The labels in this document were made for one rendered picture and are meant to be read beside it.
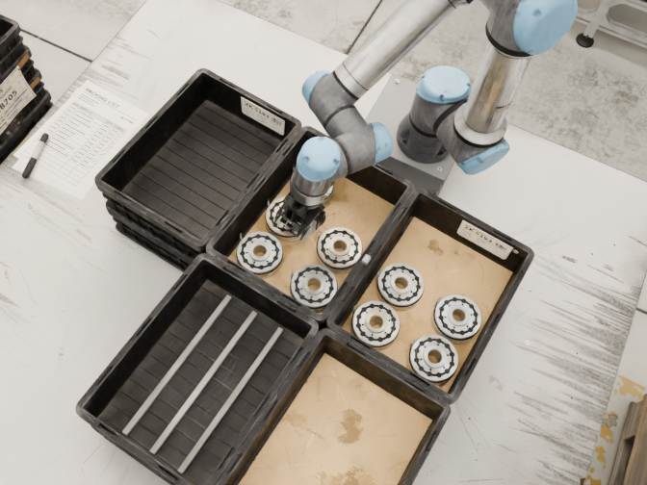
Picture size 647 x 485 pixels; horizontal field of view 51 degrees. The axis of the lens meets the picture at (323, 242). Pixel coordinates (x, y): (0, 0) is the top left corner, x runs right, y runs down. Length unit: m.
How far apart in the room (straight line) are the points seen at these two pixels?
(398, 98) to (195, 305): 0.77
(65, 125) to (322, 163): 0.93
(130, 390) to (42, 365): 0.28
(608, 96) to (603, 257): 1.43
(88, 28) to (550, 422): 2.42
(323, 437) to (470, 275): 0.49
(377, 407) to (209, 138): 0.77
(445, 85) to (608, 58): 1.84
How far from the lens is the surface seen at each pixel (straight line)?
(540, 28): 1.23
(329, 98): 1.34
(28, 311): 1.72
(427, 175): 1.73
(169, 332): 1.48
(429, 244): 1.59
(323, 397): 1.43
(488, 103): 1.42
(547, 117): 3.02
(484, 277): 1.59
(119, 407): 1.46
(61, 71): 3.05
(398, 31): 1.31
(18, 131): 2.57
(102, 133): 1.92
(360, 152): 1.28
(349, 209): 1.60
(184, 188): 1.64
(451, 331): 1.49
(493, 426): 1.62
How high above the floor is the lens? 2.21
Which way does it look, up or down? 63 degrees down
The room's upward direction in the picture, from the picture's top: 8 degrees clockwise
